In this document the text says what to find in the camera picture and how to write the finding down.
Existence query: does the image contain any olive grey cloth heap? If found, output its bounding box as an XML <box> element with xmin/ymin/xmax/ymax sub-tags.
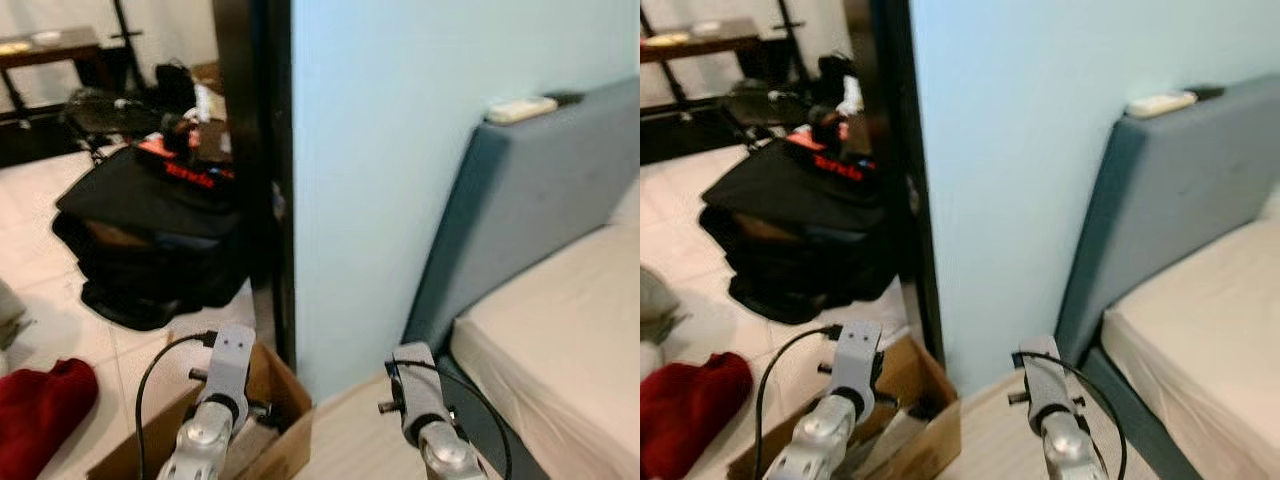
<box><xmin>640</xmin><ymin>265</ymin><xmax>686</xmax><ymax>351</ymax></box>
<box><xmin>0</xmin><ymin>280</ymin><xmax>31</xmax><ymax>351</ymax></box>

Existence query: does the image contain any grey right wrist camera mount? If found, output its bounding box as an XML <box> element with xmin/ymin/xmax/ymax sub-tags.
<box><xmin>1018</xmin><ymin>335</ymin><xmax>1076</xmax><ymax>431</ymax></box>
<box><xmin>390</xmin><ymin>342</ymin><xmax>446</xmax><ymax>446</ymax></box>

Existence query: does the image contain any dark brown table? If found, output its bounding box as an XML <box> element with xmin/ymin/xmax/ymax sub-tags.
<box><xmin>0</xmin><ymin>25</ymin><xmax>106</xmax><ymax>101</ymax></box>
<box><xmin>640</xmin><ymin>18</ymin><xmax>766</xmax><ymax>111</ymax></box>

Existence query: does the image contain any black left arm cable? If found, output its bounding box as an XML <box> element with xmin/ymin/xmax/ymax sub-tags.
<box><xmin>135</xmin><ymin>330</ymin><xmax>216</xmax><ymax>480</ymax></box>
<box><xmin>755</xmin><ymin>325</ymin><xmax>846</xmax><ymax>480</ymax></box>

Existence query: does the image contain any brown cardboard box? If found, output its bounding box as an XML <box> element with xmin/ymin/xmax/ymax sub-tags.
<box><xmin>725</xmin><ymin>335</ymin><xmax>963</xmax><ymax>480</ymax></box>
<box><xmin>88</xmin><ymin>335</ymin><xmax>314</xmax><ymax>480</ymax></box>

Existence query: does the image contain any black box red lettering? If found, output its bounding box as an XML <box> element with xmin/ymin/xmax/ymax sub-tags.
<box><xmin>135</xmin><ymin>130</ymin><xmax>236</xmax><ymax>191</ymax></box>
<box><xmin>785</xmin><ymin>125</ymin><xmax>881</xmax><ymax>186</ymax></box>

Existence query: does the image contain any red cloth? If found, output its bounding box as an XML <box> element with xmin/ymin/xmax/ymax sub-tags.
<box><xmin>0</xmin><ymin>358</ymin><xmax>99</xmax><ymax>480</ymax></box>
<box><xmin>640</xmin><ymin>350</ymin><xmax>753</xmax><ymax>480</ymax></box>

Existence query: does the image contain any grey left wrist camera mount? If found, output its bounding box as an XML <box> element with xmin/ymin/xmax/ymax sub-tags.
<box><xmin>205</xmin><ymin>323</ymin><xmax>257</xmax><ymax>401</ymax></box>
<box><xmin>838</xmin><ymin>320</ymin><xmax>884</xmax><ymax>401</ymax></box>

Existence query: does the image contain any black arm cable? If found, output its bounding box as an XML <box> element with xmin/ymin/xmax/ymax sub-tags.
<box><xmin>395</xmin><ymin>358</ymin><xmax>513</xmax><ymax>480</ymax></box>
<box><xmin>1015</xmin><ymin>350</ymin><xmax>1129</xmax><ymax>480</ymax></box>
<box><xmin>135</xmin><ymin>330</ymin><xmax>216</xmax><ymax>480</ymax></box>
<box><xmin>755</xmin><ymin>325</ymin><xmax>846</xmax><ymax>480</ymax></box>

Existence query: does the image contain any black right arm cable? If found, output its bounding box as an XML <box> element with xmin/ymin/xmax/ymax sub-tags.
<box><xmin>1015</xmin><ymin>350</ymin><xmax>1129</xmax><ymax>480</ymax></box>
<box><xmin>395</xmin><ymin>358</ymin><xmax>513</xmax><ymax>480</ymax></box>

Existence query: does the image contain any beige sheeted mattress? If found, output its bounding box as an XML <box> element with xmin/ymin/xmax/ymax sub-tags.
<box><xmin>450</xmin><ymin>222</ymin><xmax>641</xmax><ymax>480</ymax></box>
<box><xmin>1100</xmin><ymin>190</ymin><xmax>1280</xmax><ymax>480</ymax></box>

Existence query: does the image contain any black tripod stand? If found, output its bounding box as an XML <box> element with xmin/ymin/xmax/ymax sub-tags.
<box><xmin>775</xmin><ymin>0</ymin><xmax>809</xmax><ymax>81</ymax></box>
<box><xmin>105</xmin><ymin>0</ymin><xmax>146</xmax><ymax>66</ymax></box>

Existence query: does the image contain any white remote control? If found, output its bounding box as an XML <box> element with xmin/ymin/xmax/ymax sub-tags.
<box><xmin>1125</xmin><ymin>90</ymin><xmax>1199</xmax><ymax>119</ymax></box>
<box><xmin>485</xmin><ymin>95</ymin><xmax>559</xmax><ymax>124</ymax></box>

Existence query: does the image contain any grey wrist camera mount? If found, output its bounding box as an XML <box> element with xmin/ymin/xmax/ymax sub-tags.
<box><xmin>390</xmin><ymin>342</ymin><xmax>446</xmax><ymax>446</ymax></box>
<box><xmin>205</xmin><ymin>323</ymin><xmax>257</xmax><ymax>401</ymax></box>
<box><xmin>838</xmin><ymin>320</ymin><xmax>884</xmax><ymax>401</ymax></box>
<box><xmin>1018</xmin><ymin>335</ymin><xmax>1076</xmax><ymax>431</ymax></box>

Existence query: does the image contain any black door frame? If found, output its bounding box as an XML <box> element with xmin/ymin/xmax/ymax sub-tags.
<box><xmin>868</xmin><ymin>0</ymin><xmax>946</xmax><ymax>366</ymax></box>
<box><xmin>212</xmin><ymin>0</ymin><xmax>298</xmax><ymax>371</ymax></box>

